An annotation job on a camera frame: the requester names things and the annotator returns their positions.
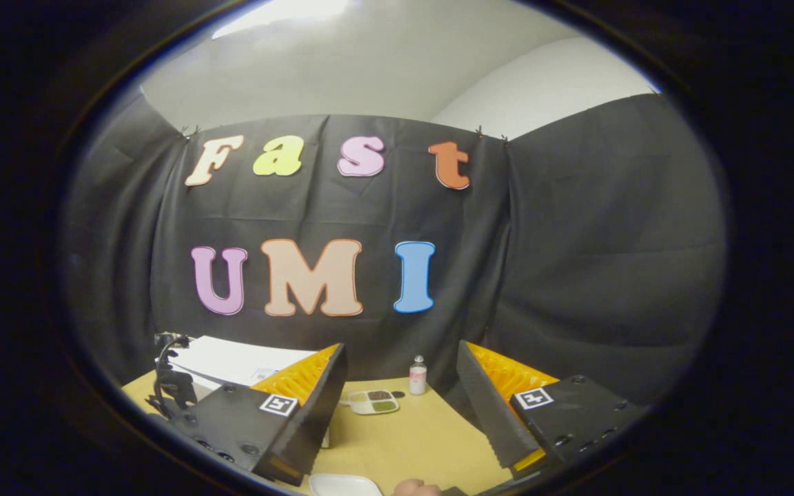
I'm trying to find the white microwave oven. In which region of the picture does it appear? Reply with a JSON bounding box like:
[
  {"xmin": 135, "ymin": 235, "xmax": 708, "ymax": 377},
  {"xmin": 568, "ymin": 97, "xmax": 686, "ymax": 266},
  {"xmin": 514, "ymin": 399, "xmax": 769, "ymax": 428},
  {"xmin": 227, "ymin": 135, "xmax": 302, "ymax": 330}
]
[{"xmin": 163, "ymin": 335, "xmax": 332, "ymax": 448}]

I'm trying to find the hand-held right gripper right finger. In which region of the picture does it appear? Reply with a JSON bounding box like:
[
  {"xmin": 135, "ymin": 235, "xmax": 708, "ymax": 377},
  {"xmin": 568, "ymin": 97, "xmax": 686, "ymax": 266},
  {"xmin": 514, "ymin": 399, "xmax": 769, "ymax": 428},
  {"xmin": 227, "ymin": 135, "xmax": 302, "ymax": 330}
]
[{"xmin": 457, "ymin": 340, "xmax": 649, "ymax": 474}]

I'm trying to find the white square plate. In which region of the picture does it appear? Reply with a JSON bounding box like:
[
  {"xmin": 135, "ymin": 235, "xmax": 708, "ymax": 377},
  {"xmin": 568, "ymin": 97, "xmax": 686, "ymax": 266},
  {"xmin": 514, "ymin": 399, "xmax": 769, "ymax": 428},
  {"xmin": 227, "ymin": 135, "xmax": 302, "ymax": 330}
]
[{"xmin": 307, "ymin": 473, "xmax": 384, "ymax": 496}]

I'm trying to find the white divided seasoning tray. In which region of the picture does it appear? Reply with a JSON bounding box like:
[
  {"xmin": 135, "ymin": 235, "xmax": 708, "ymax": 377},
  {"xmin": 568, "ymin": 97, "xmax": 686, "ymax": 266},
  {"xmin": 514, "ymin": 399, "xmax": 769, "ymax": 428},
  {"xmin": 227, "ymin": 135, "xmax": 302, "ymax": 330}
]
[{"xmin": 347, "ymin": 389, "xmax": 401, "ymax": 415}]

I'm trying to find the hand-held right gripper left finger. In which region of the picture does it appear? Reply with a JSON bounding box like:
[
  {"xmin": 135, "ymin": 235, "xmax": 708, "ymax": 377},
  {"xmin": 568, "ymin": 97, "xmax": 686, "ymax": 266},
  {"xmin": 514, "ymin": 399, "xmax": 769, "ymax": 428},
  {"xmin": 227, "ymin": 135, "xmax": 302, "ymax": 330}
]
[{"xmin": 163, "ymin": 342, "xmax": 348, "ymax": 486}]

